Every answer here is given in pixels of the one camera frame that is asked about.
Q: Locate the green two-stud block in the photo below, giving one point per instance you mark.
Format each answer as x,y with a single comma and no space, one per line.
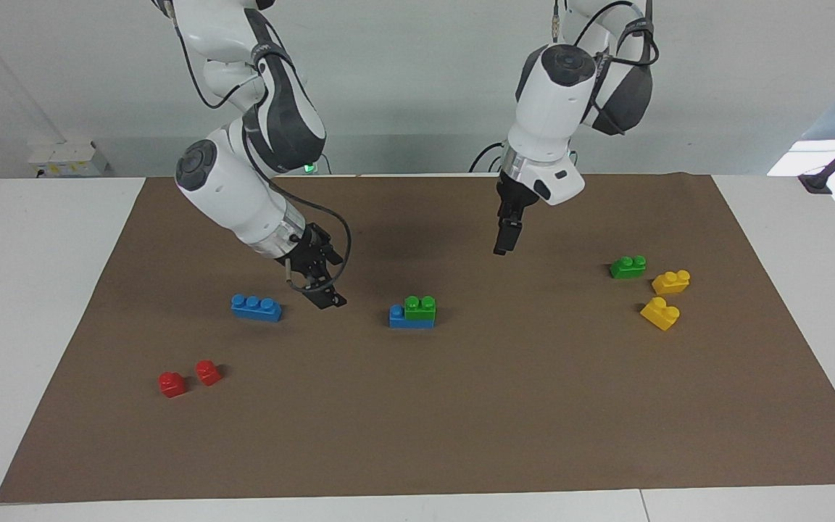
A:
628,268
420,308

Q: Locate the brown table mat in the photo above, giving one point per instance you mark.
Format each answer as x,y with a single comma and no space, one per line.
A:
425,420

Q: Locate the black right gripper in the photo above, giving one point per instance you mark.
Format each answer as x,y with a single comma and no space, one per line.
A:
309,254

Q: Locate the white power strip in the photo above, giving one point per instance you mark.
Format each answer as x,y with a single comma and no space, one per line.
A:
69,161

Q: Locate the red one-stud block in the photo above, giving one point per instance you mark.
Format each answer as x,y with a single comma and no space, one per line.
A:
208,373
172,385

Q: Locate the blue three-stud block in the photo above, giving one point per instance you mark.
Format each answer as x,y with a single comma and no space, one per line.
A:
256,308
406,321

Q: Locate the yellow two-stud block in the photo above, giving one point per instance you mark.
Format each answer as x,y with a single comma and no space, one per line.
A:
671,283
659,314

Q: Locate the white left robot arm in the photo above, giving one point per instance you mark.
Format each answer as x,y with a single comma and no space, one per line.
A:
548,109

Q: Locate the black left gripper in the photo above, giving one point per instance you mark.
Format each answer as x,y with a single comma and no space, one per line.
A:
517,203

